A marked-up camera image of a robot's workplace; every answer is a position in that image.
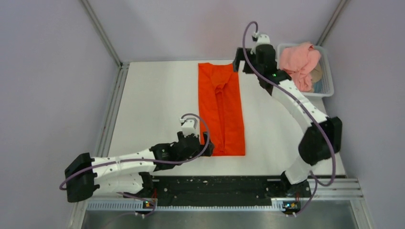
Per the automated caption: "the orange t-shirt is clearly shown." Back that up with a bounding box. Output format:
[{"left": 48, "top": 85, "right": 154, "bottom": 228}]
[{"left": 198, "top": 63, "right": 245, "bottom": 156}]

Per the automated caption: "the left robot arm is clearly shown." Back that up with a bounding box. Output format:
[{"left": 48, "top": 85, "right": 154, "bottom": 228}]
[{"left": 60, "top": 132, "right": 215, "bottom": 203}]

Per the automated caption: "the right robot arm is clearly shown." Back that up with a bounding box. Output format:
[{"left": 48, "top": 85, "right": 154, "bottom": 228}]
[{"left": 232, "top": 43, "right": 344, "bottom": 197}]

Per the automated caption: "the pink t-shirt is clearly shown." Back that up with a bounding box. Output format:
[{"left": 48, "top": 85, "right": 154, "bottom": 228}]
[{"left": 279, "top": 42, "right": 321, "bottom": 93}]

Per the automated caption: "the beige garment in basket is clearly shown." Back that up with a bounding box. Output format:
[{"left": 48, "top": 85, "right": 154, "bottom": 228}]
[{"left": 310, "top": 63, "right": 323, "bottom": 84}]

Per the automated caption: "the blue garment in basket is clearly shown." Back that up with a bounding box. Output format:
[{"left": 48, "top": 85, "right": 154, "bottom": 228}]
[{"left": 312, "top": 81, "right": 323, "bottom": 94}]

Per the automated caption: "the white plastic basket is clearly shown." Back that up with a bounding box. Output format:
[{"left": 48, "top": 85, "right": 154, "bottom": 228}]
[{"left": 277, "top": 43, "right": 334, "bottom": 97}]

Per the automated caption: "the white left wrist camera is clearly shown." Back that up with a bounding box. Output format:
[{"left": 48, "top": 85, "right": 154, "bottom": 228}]
[{"left": 180, "top": 117, "right": 198, "bottom": 137}]

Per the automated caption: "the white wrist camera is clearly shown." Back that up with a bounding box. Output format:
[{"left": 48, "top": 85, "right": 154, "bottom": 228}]
[
  {"left": 251, "top": 32, "right": 270, "bottom": 53},
  {"left": 180, "top": 117, "right": 198, "bottom": 137}
]

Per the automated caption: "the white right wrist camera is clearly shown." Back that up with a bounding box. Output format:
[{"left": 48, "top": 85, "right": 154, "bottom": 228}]
[{"left": 251, "top": 32, "right": 270, "bottom": 53}]

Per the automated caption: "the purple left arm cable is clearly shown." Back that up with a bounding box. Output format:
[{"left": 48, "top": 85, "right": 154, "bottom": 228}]
[{"left": 59, "top": 113, "right": 211, "bottom": 219}]

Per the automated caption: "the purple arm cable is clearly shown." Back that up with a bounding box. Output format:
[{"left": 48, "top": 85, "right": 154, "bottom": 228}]
[
  {"left": 59, "top": 113, "right": 211, "bottom": 219},
  {"left": 242, "top": 21, "right": 337, "bottom": 218}
]

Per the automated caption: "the aluminium frame rail left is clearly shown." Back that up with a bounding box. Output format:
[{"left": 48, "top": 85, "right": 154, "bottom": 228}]
[{"left": 90, "top": 62, "right": 130, "bottom": 157}]

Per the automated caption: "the aluminium frame rail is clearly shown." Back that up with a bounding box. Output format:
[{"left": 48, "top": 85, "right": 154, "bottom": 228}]
[
  {"left": 68, "top": 179, "right": 374, "bottom": 229},
  {"left": 90, "top": 62, "right": 130, "bottom": 157}
]

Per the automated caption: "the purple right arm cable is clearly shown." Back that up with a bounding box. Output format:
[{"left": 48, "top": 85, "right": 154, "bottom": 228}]
[{"left": 242, "top": 21, "right": 337, "bottom": 218}]

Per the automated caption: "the aluminium frame rail front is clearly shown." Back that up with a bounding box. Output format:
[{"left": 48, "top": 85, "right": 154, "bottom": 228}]
[{"left": 68, "top": 179, "right": 374, "bottom": 229}]

